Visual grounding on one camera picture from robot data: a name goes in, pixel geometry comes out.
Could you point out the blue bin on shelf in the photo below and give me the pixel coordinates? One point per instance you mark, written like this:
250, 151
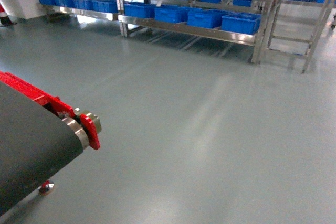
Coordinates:
210, 18
139, 10
171, 14
243, 23

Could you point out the steel shelf rack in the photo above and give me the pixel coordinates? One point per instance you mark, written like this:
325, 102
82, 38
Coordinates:
194, 6

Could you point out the dark conveyor belt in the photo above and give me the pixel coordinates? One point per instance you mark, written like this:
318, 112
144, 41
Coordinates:
35, 145

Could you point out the red conveyor frame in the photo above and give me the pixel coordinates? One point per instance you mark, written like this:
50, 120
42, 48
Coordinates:
88, 121

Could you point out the steel step frame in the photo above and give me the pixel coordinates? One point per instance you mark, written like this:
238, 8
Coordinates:
294, 28

